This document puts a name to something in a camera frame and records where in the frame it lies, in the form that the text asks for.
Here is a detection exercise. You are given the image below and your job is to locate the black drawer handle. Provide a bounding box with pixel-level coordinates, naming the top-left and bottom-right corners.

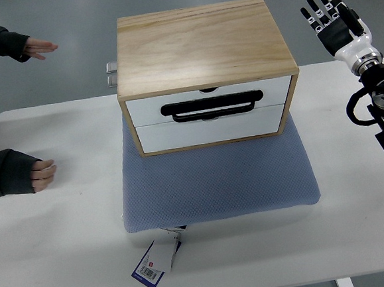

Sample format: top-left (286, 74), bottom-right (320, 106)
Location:
top-left (160, 89), bottom-right (264, 123)

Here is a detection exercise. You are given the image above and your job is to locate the grey metal clamp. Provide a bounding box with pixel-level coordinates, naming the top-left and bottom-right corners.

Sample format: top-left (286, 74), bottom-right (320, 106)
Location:
top-left (106, 61), bottom-right (117, 87)

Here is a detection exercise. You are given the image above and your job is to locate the white table leg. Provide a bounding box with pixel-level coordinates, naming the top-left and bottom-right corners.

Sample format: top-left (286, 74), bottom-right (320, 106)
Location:
top-left (335, 277), bottom-right (354, 287)

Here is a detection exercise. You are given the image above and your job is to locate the blue mesh cushion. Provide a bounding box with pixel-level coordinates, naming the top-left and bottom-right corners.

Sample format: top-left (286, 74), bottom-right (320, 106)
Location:
top-left (122, 119), bottom-right (320, 233)

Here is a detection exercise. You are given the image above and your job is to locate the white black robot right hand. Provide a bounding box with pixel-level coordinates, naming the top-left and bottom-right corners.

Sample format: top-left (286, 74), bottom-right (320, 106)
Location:
top-left (300, 0), bottom-right (383, 76)

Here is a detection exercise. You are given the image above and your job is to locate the white top drawer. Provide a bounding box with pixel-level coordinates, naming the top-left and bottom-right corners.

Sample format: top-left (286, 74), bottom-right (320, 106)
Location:
top-left (126, 76), bottom-right (291, 127)

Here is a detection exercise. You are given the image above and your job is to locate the white blue product tag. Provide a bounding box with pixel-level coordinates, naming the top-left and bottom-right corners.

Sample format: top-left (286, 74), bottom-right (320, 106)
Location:
top-left (131, 226), bottom-right (186, 287)

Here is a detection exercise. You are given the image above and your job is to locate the person upper hand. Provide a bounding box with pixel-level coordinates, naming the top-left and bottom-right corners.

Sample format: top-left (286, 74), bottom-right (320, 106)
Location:
top-left (22, 37), bottom-right (58, 60)

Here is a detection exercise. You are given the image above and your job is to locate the wooden drawer cabinet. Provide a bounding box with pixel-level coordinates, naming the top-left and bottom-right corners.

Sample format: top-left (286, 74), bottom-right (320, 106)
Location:
top-left (117, 0), bottom-right (299, 156)

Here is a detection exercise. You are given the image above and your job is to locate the person lower hand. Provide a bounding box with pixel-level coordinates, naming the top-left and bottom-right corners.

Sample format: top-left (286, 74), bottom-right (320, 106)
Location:
top-left (30, 159), bottom-right (57, 193)

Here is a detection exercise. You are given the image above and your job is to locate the dark lower sleeve forearm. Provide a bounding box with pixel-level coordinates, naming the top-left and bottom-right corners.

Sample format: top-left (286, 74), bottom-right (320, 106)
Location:
top-left (0, 148), bottom-right (40, 197)

